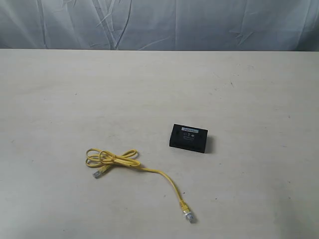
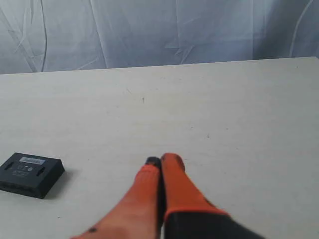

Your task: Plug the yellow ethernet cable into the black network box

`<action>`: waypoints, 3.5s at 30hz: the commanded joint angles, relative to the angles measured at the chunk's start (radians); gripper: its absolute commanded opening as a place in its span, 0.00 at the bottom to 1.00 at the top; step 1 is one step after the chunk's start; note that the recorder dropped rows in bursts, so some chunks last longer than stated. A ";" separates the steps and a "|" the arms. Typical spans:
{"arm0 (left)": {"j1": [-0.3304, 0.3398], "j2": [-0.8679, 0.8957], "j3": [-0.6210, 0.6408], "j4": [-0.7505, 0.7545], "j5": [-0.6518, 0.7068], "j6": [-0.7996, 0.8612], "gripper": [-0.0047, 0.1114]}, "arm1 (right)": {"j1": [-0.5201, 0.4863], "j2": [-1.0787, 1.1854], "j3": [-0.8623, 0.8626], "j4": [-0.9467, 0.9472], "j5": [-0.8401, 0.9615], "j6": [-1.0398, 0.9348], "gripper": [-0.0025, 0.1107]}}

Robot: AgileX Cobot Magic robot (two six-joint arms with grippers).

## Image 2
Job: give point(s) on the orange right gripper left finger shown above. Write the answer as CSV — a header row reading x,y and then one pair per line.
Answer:
x,y
138,213

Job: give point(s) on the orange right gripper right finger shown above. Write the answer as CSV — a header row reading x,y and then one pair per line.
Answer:
x,y
189,215

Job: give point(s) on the small black network box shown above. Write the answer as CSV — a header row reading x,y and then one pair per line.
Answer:
x,y
30,175

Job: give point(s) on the white backdrop cloth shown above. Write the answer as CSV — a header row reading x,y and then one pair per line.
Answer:
x,y
56,35

